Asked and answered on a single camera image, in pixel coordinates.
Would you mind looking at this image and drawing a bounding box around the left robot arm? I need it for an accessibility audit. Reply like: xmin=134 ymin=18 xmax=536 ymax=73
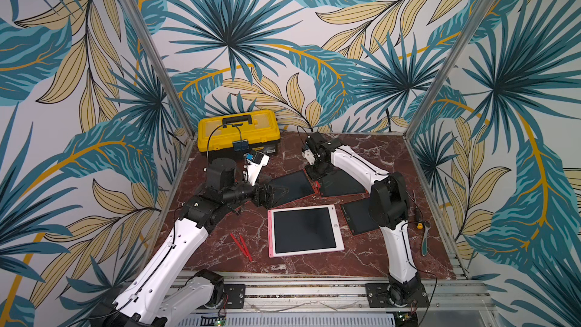
xmin=89 ymin=152 xmax=274 ymax=326

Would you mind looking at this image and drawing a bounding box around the red tablet right back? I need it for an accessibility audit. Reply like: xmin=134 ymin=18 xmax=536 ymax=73
xmin=319 ymin=170 xmax=367 ymax=198

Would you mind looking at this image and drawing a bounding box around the red tablet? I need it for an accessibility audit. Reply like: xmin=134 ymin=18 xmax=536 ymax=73
xmin=319 ymin=170 xmax=367 ymax=198
xmin=269 ymin=170 xmax=315 ymax=207
xmin=340 ymin=198 xmax=378 ymax=236

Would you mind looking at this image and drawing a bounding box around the red tablet centre back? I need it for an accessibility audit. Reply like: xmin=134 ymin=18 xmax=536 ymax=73
xmin=269 ymin=170 xmax=315 ymax=207

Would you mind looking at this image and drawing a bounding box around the large pink writing tablet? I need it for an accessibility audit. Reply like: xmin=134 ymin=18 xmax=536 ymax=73
xmin=268 ymin=204 xmax=344 ymax=258

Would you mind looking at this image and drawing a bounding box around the red stylus angled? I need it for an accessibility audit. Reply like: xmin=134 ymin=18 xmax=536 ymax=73
xmin=239 ymin=236 xmax=254 ymax=262

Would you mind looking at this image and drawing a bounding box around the red tablet right front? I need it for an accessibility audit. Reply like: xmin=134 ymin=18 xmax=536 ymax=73
xmin=340 ymin=198 xmax=378 ymax=236

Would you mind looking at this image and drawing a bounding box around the red stylus beside pink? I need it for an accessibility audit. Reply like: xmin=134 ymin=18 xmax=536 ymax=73
xmin=230 ymin=233 xmax=246 ymax=257

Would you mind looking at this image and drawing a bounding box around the yellow black toolbox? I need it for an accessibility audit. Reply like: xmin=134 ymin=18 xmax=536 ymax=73
xmin=197 ymin=110 xmax=281 ymax=161

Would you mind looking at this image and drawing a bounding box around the black yellow screwdriver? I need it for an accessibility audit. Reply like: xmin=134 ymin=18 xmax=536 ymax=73
xmin=411 ymin=191 xmax=425 ymax=230

